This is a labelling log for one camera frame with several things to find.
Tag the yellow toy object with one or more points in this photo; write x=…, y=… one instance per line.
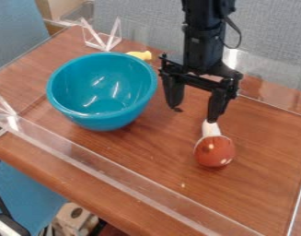
x=142, y=55

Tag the brown capped toy mushroom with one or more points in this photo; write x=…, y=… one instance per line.
x=214, y=149

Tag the white block with hole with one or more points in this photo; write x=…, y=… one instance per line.
x=74, y=221

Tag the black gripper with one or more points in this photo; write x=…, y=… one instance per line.
x=219, y=80

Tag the blue plastic bowl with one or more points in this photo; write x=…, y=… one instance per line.
x=102, y=90

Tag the clear acrylic corner bracket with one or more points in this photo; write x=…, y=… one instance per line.
x=99, y=40

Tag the clear acrylic front barrier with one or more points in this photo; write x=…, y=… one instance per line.
x=139, y=205

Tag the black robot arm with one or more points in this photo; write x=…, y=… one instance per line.
x=202, y=68

